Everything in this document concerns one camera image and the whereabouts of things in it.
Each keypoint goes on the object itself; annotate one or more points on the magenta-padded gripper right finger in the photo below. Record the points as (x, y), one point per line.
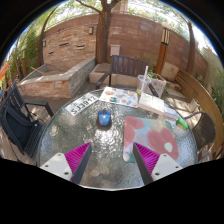
(163, 165)

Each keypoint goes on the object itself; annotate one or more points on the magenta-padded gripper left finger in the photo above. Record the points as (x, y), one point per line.
(60, 164)

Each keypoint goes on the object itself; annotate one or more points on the blue and black computer mouse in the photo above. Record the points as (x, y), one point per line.
(104, 117)

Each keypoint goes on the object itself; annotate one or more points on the small green packet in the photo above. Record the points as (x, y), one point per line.
(182, 123)

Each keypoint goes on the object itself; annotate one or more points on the small white blue card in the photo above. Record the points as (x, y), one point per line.
(170, 114)

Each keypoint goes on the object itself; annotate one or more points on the dark metal mesh chair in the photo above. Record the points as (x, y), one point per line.
(203, 130)

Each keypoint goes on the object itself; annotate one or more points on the black slatted armchair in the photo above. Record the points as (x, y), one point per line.
(18, 125)

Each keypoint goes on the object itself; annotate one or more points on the white open book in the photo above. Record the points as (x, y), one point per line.
(151, 103)

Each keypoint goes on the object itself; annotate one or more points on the white license plate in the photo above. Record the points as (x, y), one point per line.
(81, 104)

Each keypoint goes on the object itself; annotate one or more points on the curved wooden bench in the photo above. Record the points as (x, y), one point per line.
(200, 93)

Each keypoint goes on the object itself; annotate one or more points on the clear plastic cup with straw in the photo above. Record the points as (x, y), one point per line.
(142, 85)

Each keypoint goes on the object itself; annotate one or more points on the stone raised garden bed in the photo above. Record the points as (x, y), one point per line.
(76, 78)

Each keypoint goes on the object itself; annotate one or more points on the dark wooden slatted chair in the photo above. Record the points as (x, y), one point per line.
(128, 65)

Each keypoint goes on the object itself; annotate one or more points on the slender straight tree trunk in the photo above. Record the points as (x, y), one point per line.
(191, 50)

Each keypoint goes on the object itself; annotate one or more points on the thin leaning tree trunk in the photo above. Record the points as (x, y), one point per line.
(40, 46)

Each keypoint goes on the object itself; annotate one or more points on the thick forked tree trunk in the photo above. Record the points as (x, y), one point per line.
(103, 36)

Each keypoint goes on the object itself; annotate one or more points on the wooden garden lamp post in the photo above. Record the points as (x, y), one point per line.
(162, 55)

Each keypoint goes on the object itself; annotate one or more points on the black wall lamp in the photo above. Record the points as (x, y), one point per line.
(44, 43)
(91, 30)

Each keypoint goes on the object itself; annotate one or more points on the grey wall utility box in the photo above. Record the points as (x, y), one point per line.
(115, 50)

